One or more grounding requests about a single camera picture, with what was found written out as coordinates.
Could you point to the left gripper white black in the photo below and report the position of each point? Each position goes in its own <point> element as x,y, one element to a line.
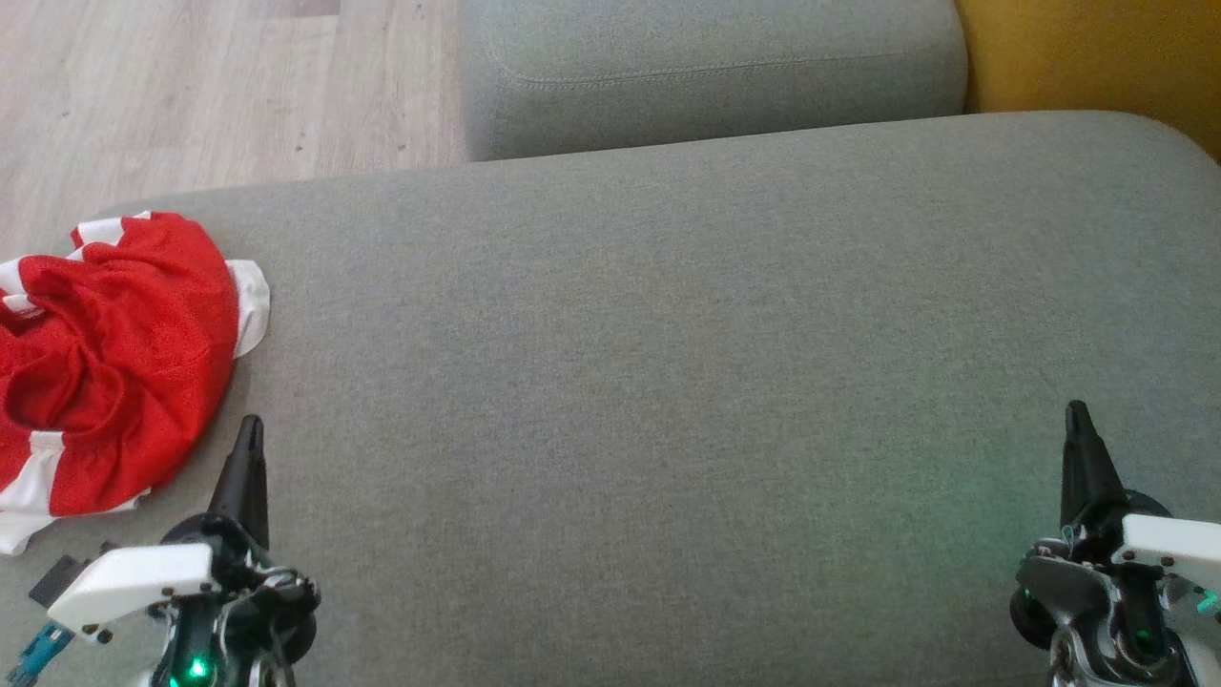
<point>134,577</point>

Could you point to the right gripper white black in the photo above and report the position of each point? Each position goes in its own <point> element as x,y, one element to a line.
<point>1164,549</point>

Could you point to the red white mesh basketball jersey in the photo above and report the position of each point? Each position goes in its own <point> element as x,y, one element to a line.
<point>134,363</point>

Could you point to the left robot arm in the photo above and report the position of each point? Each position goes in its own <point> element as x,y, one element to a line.
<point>191,658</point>

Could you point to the yellow pillow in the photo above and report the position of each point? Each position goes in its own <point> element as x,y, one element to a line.
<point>1097,57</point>

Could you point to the large grey sofa seat cushion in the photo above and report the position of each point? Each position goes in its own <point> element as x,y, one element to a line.
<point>668,382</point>

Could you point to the small grey sofa cushion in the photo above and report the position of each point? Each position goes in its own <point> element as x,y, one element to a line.
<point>706,76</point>

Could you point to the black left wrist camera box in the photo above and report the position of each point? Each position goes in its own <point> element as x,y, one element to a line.
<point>55,580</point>

